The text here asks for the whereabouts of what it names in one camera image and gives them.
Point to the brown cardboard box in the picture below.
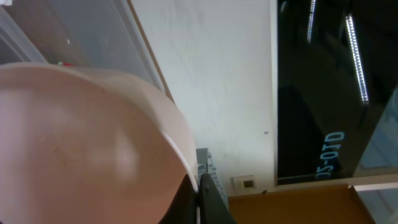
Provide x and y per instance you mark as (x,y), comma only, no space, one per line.
(335,204)

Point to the pink bowl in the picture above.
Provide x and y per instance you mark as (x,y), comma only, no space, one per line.
(86,145)

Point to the wall socket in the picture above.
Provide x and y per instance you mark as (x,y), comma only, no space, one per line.
(244,182)

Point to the red snack wrapper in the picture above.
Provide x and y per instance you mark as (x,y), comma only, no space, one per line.
(65,64)

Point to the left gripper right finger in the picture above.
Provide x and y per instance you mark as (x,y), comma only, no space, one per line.
(212,207)

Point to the black window pane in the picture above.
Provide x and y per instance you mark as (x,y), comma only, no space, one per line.
(337,89)

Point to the grey dishwasher rack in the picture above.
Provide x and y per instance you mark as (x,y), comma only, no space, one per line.
(206,165)

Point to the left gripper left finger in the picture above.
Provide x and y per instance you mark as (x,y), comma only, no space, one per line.
(182,209)

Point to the clear plastic bin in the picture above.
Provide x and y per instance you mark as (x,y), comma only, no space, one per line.
(86,33)

